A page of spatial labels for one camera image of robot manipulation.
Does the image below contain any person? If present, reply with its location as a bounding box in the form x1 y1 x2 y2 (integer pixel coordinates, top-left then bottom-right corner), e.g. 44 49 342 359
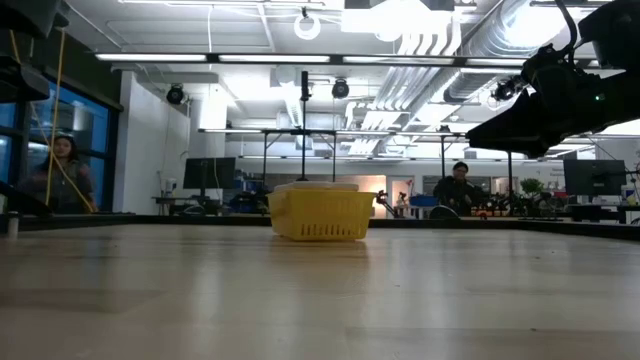
432 160 484 217
19 132 100 214

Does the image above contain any black computer monitor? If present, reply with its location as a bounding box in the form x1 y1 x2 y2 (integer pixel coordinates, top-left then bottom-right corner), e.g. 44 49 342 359
563 158 627 197
182 157 237 191

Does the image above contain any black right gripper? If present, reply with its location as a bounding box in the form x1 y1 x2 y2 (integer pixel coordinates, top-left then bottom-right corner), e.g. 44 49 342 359
465 43 624 160

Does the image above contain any yellow extension cable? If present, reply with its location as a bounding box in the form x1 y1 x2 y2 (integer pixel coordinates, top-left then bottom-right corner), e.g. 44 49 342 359
8 27 96 214

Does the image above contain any yellow plastic basket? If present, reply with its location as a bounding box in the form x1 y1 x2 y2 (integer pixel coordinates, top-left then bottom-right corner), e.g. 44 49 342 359
266 188 377 243

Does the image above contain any black tripod stand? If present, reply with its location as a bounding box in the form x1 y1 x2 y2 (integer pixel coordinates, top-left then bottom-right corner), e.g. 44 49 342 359
297 69 312 182

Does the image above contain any blue glass window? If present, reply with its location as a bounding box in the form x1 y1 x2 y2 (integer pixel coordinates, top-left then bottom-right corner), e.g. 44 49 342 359
0 82 111 211

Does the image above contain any black background rig frame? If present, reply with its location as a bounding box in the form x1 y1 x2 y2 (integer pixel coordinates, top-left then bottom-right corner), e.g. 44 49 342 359
259 128 339 184
437 130 516 216

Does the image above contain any silver ventilation duct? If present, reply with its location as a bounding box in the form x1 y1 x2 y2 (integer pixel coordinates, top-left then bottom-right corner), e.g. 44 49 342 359
442 0 601 104

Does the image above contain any long ceiling tube light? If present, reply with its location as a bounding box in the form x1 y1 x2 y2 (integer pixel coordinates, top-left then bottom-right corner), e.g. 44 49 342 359
218 54 331 64
342 55 456 65
94 53 207 63
464 57 526 67

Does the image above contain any dark office desk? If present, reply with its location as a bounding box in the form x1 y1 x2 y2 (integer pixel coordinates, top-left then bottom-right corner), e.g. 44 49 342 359
564 202 640 224
152 194 271 216

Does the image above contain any green potted plant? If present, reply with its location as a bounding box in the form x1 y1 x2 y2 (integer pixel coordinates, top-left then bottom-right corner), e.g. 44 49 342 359
519 177 545 199

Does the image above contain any white ring light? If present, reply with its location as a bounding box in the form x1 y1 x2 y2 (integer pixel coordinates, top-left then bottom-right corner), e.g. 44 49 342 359
293 12 322 42

